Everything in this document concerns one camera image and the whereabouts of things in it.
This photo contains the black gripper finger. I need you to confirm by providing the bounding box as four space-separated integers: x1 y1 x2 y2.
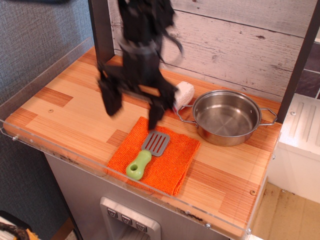
98 80 122 116
148 97 173 130

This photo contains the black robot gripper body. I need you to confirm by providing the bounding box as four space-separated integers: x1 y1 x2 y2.
98 41 177 107

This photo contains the green handled grey spatula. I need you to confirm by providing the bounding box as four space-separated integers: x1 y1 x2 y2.
125 130 171 181

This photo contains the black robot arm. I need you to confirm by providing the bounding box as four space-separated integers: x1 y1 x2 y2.
98 0 178 130

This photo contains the orange knitted towel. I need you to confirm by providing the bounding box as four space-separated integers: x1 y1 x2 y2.
106 116 202 197

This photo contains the white and red toy sushi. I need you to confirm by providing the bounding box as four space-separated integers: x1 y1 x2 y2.
173 81 195 112

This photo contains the stainless steel pot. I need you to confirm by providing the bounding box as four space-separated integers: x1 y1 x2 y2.
176 90 278 147

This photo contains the grey toy fridge cabinet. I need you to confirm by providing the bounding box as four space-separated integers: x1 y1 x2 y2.
45 154 227 240

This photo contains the clear acrylic table guard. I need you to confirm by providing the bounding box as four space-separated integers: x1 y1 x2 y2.
1 48 277 240

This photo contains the silver dispenser button panel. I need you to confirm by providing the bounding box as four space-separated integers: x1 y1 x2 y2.
99 196 162 240

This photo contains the white toy cabinet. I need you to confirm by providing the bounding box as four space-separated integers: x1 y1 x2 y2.
267 94 320 203

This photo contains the yellow and black object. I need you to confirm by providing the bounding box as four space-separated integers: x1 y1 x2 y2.
0 222 39 240

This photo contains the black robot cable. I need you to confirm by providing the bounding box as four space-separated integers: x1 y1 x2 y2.
157 32 186 67

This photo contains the dark vertical post left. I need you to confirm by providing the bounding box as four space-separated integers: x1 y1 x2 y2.
88 0 115 66

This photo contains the dark vertical post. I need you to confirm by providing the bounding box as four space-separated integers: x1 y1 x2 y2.
88 0 115 66
277 0 320 124

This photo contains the dark vertical post right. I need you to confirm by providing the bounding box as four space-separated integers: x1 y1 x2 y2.
277 0 320 124

